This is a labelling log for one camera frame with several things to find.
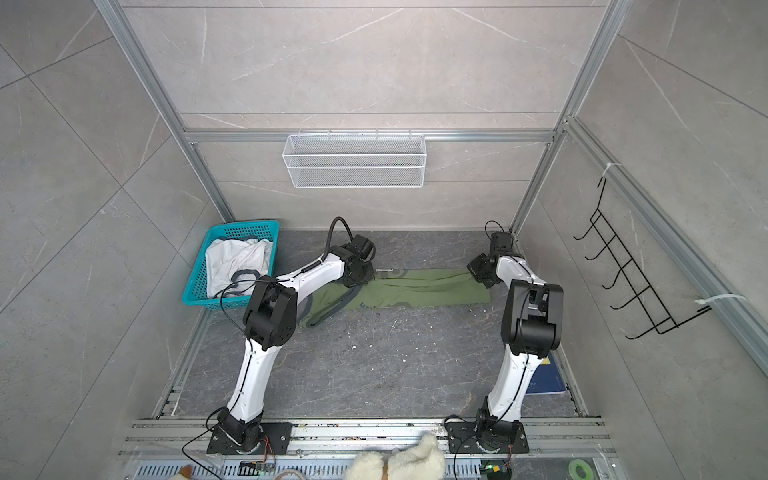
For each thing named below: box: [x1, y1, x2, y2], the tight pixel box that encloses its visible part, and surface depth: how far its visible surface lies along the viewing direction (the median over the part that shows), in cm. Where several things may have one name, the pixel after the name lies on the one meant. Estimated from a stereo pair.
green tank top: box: [298, 269, 492, 329], surface depth 100 cm
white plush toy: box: [345, 432, 447, 480], surface depth 63 cm
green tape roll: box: [568, 459, 594, 480], surface depth 71 cm
